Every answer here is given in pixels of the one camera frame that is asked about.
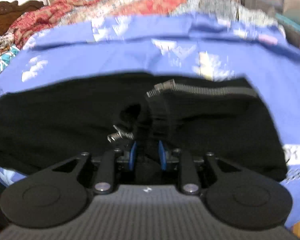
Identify red floral quilt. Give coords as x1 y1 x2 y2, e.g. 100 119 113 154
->
6 0 285 48

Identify clear teal-lid storage box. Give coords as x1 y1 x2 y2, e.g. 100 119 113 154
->
275 14 300 49

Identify teal patterned pillow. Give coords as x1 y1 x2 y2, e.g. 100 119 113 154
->
0 33 20 73

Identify black pants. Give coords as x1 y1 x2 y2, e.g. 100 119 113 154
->
0 73 287 181

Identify blue printed bedsheet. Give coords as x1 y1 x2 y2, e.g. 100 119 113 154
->
0 14 300 239

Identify carved wooden headboard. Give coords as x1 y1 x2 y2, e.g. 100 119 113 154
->
0 0 44 35

